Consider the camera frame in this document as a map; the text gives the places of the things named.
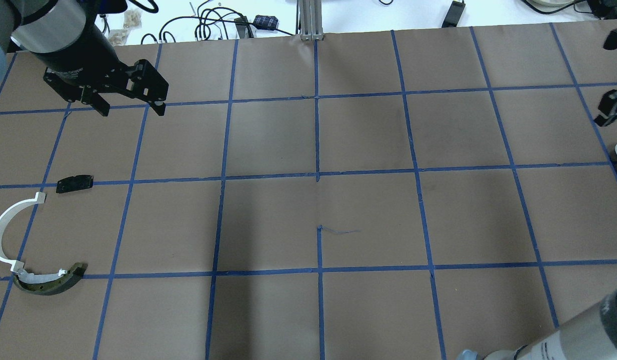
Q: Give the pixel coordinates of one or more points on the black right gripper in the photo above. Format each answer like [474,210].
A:
[610,106]

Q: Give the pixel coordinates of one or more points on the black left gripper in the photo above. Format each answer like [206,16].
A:
[83,59]

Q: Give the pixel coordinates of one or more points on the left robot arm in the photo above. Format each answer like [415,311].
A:
[42,26]

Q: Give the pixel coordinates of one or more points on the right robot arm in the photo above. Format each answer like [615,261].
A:
[592,334]

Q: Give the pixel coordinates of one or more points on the black flat plastic part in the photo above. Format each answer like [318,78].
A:
[80,182]

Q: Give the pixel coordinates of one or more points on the black power adapter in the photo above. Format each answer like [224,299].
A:
[454,14]

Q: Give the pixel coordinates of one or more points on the dark green brake shoe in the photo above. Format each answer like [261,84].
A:
[49,284]

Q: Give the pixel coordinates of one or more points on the white curved plastic bracket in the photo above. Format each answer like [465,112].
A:
[16,266]

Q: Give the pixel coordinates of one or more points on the aluminium frame post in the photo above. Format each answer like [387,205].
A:
[310,20]

